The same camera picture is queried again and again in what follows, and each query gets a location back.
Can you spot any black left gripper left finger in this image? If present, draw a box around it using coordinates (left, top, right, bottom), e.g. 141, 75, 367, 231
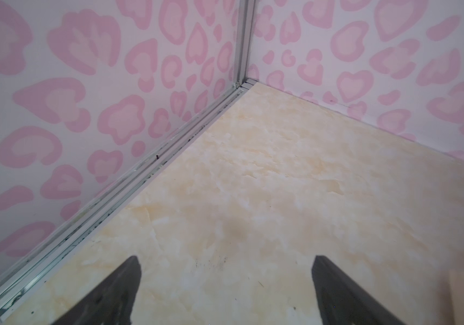
54, 255, 141, 325

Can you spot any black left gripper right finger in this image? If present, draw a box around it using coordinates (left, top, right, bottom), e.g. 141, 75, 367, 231
311, 255, 403, 324

